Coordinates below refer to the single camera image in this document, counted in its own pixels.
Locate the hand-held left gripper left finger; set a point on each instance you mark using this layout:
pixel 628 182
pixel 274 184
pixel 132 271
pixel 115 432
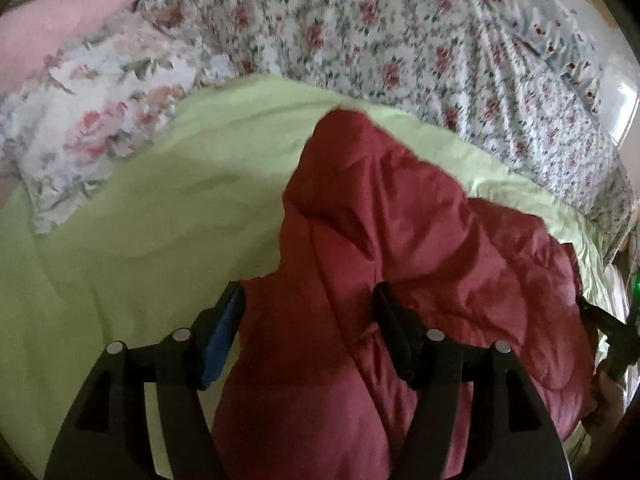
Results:
pixel 222 345

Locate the red quilted jacket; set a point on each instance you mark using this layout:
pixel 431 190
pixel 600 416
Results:
pixel 400 220

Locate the pink pillow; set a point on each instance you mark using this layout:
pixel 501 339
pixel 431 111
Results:
pixel 60 25

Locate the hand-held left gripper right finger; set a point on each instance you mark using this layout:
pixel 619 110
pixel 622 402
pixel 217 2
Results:
pixel 400 335

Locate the light green blanket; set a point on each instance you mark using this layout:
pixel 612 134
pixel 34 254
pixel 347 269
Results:
pixel 125 240

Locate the small rose print bedsheet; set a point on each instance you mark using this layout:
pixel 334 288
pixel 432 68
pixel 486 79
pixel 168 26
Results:
pixel 400 35

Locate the large flower print pillow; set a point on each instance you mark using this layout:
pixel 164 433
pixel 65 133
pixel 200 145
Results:
pixel 100 125

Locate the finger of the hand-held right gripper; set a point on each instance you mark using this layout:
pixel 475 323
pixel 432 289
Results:
pixel 617 347

